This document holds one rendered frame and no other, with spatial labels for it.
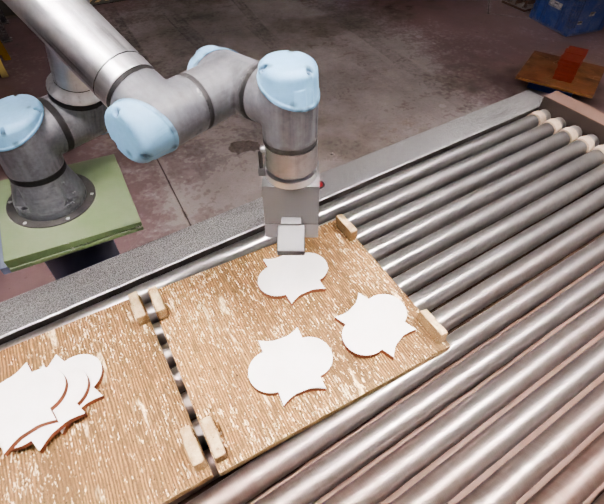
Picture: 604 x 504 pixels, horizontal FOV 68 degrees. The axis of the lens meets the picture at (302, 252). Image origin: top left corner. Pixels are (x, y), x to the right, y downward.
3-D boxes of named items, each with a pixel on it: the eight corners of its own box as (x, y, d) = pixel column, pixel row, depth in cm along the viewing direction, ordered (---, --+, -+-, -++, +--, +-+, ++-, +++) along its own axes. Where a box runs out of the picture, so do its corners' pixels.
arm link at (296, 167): (318, 156, 59) (256, 156, 59) (317, 183, 62) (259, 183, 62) (317, 125, 64) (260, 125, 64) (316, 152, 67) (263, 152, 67)
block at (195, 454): (181, 435, 64) (177, 428, 62) (193, 429, 64) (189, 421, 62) (196, 474, 60) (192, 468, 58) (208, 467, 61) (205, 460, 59)
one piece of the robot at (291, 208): (251, 189, 57) (260, 271, 69) (321, 190, 57) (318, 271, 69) (259, 137, 65) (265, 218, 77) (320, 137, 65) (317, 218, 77)
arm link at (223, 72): (158, 60, 57) (219, 85, 52) (220, 33, 63) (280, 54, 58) (170, 116, 63) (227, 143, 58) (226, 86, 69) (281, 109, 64)
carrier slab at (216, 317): (150, 297, 82) (147, 292, 81) (338, 223, 95) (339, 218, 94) (220, 477, 61) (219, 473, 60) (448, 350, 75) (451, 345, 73)
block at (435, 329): (414, 318, 77) (417, 310, 75) (423, 314, 78) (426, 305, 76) (437, 345, 73) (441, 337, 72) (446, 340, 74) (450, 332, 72)
